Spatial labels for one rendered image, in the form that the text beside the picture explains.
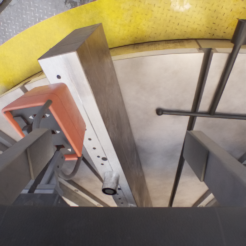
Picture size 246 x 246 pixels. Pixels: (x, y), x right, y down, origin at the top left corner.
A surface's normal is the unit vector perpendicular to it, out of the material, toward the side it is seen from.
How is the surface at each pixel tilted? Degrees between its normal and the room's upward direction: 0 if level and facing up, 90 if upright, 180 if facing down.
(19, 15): 0
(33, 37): 0
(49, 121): 0
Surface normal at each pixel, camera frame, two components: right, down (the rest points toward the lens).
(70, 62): -0.11, 0.65
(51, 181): -0.23, -0.75
